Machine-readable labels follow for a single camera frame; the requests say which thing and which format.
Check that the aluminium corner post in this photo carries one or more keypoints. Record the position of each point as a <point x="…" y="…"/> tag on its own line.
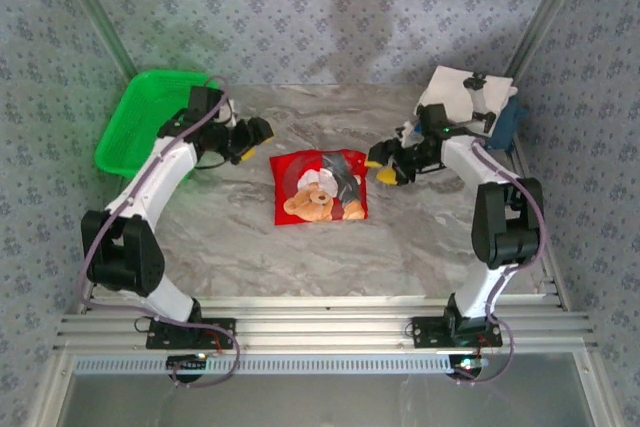
<point x="547" y="12"/>
<point x="100" y="17"/>

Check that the red t-shirt with bear print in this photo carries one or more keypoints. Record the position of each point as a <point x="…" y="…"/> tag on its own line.
<point x="310" y="187"/>

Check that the aluminium mounting rail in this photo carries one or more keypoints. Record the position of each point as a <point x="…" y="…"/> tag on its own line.
<point x="325" y="327"/>

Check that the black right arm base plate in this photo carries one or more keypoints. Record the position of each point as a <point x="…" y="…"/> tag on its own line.
<point x="425" y="332"/>

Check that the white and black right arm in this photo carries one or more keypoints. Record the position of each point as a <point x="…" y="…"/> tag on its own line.
<point x="475" y="167"/>

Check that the small black circuit board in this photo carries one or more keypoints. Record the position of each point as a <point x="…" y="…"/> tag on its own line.
<point x="467" y="366"/>
<point x="187" y="363"/>

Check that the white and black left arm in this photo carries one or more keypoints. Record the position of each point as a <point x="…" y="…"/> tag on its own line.
<point x="160" y="177"/>

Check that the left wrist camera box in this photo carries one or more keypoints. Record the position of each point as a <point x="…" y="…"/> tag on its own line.
<point x="230" y="112"/>

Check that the white t-shirt with black print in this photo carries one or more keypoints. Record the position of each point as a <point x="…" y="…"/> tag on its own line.
<point x="450" y="92"/>

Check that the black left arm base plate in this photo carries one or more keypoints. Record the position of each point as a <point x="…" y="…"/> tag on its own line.
<point x="220" y="337"/>

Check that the green plastic basket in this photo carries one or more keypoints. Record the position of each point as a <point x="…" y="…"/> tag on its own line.
<point x="135" y="117"/>

